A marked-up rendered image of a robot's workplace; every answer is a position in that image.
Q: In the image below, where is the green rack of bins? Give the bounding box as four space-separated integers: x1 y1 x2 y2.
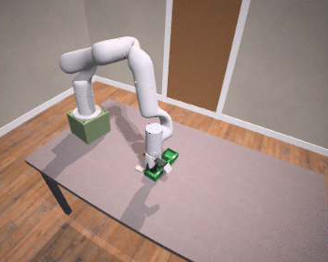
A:
144 148 179 182

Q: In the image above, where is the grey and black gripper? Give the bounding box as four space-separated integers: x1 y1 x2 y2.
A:
144 152 161 173

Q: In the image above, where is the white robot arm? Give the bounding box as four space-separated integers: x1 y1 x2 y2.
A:
59 36 173 156

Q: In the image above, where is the white domino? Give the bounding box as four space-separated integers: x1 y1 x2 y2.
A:
136 166 145 172

